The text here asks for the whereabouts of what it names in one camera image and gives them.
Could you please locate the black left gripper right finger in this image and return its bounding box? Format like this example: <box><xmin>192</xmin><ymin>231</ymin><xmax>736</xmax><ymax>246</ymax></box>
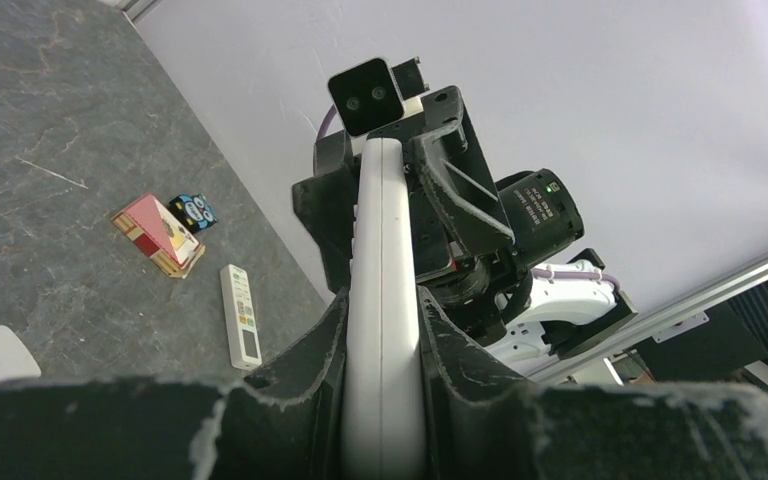
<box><xmin>416</xmin><ymin>287</ymin><xmax>768</xmax><ymax>479</ymax></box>

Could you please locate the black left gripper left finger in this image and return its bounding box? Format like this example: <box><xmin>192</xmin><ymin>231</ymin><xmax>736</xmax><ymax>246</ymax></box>
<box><xmin>0</xmin><ymin>291</ymin><xmax>349</xmax><ymax>479</ymax></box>

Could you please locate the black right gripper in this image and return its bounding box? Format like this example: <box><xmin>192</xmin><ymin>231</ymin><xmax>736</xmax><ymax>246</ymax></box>
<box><xmin>291</xmin><ymin>85</ymin><xmax>515</xmax><ymax>293</ymax></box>

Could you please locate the white remote with dark buttons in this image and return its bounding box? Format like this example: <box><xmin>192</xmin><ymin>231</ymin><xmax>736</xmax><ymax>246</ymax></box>
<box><xmin>340</xmin><ymin>138</ymin><xmax>426</xmax><ymax>479</ymax></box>

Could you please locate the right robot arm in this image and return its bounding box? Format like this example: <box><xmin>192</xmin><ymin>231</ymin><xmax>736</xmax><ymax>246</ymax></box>
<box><xmin>292</xmin><ymin>87</ymin><xmax>636</xmax><ymax>366</ymax></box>

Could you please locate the white slim remote control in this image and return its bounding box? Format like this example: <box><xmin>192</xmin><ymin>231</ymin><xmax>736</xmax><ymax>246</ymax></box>
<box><xmin>220</xmin><ymin>264</ymin><xmax>263</xmax><ymax>371</ymax></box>

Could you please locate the blue owl figurine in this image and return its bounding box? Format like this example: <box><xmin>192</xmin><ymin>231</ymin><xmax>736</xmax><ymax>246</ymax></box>
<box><xmin>167</xmin><ymin>194</ymin><xmax>218</xmax><ymax>234</ymax></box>

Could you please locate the red playing card box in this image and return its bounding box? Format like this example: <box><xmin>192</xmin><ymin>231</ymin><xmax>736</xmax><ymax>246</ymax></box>
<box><xmin>111</xmin><ymin>193</ymin><xmax>206</xmax><ymax>279</ymax></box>

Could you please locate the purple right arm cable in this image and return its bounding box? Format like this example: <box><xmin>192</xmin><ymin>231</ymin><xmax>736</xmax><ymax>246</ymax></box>
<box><xmin>316</xmin><ymin>104</ymin><xmax>624</xmax><ymax>293</ymax></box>

